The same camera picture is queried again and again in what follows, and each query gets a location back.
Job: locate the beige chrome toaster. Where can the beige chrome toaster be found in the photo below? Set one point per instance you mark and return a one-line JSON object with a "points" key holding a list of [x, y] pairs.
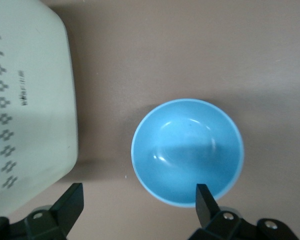
{"points": [[32, 112]]}

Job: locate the blue bowl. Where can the blue bowl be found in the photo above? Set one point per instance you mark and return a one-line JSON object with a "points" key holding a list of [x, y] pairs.
{"points": [[185, 155]]}

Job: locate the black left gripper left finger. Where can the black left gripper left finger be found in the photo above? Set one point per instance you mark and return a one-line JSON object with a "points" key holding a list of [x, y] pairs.
{"points": [[62, 212]]}

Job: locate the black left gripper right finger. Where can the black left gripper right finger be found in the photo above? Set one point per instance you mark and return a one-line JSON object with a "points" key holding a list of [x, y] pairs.
{"points": [[207, 210]]}

